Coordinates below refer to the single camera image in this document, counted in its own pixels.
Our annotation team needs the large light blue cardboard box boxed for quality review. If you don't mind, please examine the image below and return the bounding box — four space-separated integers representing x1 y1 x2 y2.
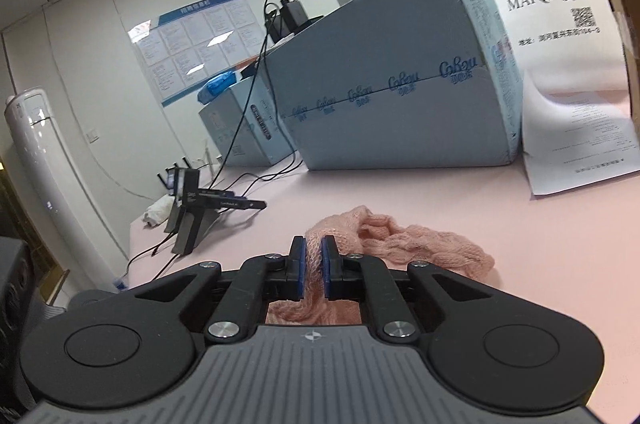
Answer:
262 0 526 171

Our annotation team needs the white crumpled cloth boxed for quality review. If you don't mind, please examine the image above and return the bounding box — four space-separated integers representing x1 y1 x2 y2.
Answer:
144 197 176 225

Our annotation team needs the pink knitted sweater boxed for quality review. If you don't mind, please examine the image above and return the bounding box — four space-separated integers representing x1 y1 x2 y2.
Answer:
265 205 496 326

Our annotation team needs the small light blue box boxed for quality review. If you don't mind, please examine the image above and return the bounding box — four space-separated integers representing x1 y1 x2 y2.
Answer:
198 77 296 167

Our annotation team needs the black power adapter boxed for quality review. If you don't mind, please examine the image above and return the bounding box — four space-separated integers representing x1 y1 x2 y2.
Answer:
265 0 311 42

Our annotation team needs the blue and white notice board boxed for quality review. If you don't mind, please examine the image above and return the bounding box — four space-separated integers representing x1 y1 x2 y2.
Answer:
127 0 263 107

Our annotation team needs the white printed paper sheet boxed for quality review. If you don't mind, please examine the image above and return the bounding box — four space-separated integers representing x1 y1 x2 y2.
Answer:
520 72 640 196

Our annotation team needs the black router with antennas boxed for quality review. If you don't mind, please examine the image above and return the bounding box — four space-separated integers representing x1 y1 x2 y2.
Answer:
156 157 200 196

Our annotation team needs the blue plastic bag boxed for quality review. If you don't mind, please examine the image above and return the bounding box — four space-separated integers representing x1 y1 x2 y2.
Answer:
197 72 243 105

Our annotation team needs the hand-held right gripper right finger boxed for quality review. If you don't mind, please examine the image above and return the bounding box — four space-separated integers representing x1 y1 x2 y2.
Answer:
321 235 507 341

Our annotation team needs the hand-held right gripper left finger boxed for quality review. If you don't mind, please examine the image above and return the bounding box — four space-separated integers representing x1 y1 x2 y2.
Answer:
129 235 307 341

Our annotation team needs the white standing air conditioner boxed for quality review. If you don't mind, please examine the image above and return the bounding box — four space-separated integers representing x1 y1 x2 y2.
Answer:
4 89 118 287

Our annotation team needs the black device stand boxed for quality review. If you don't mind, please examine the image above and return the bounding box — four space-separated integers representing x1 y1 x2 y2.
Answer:
165 168 268 255

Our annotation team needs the white printed tote bag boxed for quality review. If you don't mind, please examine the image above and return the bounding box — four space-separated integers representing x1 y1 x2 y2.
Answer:
486 0 632 95

